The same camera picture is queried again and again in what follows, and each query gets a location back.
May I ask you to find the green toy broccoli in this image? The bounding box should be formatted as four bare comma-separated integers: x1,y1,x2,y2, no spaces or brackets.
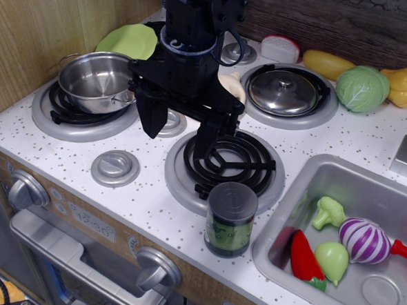
312,196,347,230

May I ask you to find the silver knob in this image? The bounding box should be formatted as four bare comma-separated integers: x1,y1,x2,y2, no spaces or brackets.
157,109,187,139
90,150,141,188
221,39,257,65

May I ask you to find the silver knob front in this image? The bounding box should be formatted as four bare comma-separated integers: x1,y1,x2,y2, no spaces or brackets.
90,150,141,188

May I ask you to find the front right stove burner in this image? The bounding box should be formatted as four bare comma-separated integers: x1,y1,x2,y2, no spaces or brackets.
164,130,285,217

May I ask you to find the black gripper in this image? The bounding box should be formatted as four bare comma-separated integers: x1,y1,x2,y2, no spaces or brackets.
128,51,244,159

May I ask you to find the purple toy onion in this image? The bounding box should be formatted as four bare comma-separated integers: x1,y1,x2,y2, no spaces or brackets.
338,217,391,265

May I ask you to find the light green plastic plate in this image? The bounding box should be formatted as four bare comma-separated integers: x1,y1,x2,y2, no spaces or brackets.
95,23,158,60

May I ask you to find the cream toy milk jug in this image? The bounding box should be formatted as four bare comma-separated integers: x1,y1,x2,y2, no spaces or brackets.
218,71,246,104

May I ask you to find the oven dial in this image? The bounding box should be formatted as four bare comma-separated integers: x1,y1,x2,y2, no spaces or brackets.
136,246,182,292
8,170,50,210

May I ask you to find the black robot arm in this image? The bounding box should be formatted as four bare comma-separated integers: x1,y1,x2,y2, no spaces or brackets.
128,0,247,159

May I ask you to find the stove burner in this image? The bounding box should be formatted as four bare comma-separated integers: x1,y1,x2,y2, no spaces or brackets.
164,130,285,217
139,19,169,63
241,63,339,130
32,80,138,142

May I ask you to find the right oven dial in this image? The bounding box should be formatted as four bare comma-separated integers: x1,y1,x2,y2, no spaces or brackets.
136,246,182,292

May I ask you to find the silver sink basin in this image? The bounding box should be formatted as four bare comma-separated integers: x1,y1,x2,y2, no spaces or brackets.
252,155,407,305

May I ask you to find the green labelled toy can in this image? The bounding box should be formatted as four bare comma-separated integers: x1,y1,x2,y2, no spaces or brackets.
204,181,259,258

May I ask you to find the light green toy pear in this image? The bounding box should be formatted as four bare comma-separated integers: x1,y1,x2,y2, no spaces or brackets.
314,242,349,286

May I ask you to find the silver knob back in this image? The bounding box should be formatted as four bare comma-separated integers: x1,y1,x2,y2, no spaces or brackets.
221,39,257,65

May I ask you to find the green toy cabbage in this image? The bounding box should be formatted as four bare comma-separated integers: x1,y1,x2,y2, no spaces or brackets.
336,66,390,113

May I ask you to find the yellow toy bell pepper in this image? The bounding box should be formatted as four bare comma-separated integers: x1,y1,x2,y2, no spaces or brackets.
381,68,407,108

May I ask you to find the toy cheese wedge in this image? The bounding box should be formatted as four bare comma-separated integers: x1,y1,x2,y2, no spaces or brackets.
260,35,300,64

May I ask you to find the back right stove burner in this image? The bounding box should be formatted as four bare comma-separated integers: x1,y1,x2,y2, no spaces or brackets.
241,63,339,130

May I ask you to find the red toy chili pepper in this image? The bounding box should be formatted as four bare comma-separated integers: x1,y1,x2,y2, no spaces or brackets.
290,230,327,292

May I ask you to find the steel pot with handles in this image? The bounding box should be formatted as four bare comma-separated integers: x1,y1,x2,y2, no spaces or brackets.
58,52,136,115

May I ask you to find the silver knob middle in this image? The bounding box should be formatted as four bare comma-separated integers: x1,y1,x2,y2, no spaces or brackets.
157,109,187,139

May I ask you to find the back left stove burner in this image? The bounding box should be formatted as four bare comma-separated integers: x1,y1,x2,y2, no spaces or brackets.
139,19,169,63

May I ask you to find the yellow toy squash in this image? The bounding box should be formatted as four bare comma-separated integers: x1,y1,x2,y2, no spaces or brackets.
302,49,355,81

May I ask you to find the steel pot lid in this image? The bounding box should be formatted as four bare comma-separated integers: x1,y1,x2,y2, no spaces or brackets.
248,69,318,117

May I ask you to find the left oven dial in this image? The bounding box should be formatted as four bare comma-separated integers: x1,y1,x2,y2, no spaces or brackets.
8,170,50,210

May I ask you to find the silver oven door handle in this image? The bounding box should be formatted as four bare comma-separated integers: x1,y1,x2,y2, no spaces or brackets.
10,210,166,305

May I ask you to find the red toy utensil handle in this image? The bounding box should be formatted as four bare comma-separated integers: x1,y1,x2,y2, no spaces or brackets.
391,239,407,259

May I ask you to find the front left stove burner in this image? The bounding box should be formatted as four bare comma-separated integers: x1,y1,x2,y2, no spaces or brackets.
32,80,138,142

